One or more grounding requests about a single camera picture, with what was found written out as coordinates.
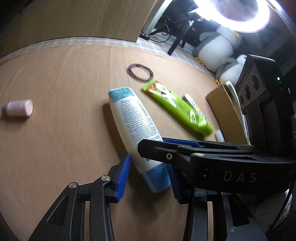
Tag small pink bottle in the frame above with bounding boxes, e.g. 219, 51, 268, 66
0, 100, 33, 117

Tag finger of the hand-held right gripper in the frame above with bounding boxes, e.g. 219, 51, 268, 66
137, 138, 252, 173
162, 137, 254, 151

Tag plaid bed sheet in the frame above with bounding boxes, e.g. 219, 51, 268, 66
23, 37, 218, 77

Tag light wood board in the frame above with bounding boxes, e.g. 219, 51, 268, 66
0, 0, 160, 57

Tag white window frame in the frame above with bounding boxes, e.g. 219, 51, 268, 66
139, 0, 174, 35

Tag brown cardboard box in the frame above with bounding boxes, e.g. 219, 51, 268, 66
206, 83, 253, 145

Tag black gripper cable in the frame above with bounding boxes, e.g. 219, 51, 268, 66
270, 188, 292, 234

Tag green tube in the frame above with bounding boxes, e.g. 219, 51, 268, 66
142, 79, 214, 137

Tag white and blue lotion bottle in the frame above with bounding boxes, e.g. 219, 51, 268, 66
108, 87, 172, 194

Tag large penguin plush toy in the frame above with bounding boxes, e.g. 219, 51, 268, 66
193, 24, 241, 72

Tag white striped packet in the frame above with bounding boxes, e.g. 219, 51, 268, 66
183, 93, 207, 121

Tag white massager with grey balls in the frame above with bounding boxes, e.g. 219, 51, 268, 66
225, 80, 249, 139

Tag white ring light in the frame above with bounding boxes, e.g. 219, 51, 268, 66
193, 0, 271, 33

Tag small penguin plush toy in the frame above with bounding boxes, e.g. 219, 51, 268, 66
216, 54, 248, 85

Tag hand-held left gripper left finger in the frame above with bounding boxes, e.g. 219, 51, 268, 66
29, 153, 132, 241

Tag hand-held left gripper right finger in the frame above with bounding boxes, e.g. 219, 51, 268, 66
166, 163, 269, 241

